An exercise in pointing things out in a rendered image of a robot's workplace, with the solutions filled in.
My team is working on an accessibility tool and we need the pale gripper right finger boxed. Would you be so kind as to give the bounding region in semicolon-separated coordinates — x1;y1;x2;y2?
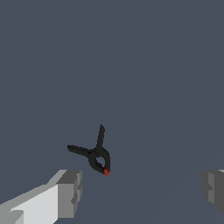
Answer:
199;169;224;215

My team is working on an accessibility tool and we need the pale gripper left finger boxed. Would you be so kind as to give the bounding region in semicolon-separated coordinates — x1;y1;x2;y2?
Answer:
0;169;83;224

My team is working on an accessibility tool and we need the black spring clamp red tip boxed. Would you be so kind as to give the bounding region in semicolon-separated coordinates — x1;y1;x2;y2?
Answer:
66;123;111;177

